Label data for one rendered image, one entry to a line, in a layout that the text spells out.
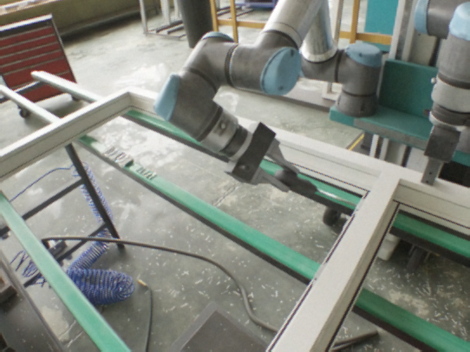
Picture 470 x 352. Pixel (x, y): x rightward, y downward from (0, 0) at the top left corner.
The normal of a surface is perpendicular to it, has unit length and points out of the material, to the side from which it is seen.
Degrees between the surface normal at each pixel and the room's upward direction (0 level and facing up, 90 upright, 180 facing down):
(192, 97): 55
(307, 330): 0
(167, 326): 0
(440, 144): 90
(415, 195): 90
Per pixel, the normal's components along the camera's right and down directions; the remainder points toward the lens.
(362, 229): -0.10, -0.79
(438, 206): -0.62, 0.53
